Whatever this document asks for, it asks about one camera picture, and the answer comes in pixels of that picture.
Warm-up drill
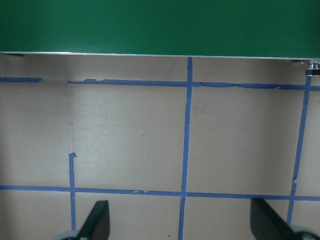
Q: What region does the green conveyor belt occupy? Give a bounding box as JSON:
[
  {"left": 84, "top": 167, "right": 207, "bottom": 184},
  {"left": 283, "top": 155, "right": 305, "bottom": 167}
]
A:
[{"left": 0, "top": 0, "right": 320, "bottom": 76}]

